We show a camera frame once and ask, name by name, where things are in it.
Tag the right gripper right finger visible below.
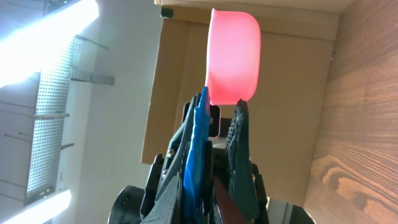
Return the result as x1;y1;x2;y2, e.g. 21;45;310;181
226;100;259;221

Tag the pink scoop blue handle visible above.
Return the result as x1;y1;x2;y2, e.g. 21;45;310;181
183;9;261;223

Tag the perforated metal panel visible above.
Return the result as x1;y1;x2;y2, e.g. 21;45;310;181
25;35;115;205

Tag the cardboard board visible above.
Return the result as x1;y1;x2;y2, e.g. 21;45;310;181
141;0;348;211

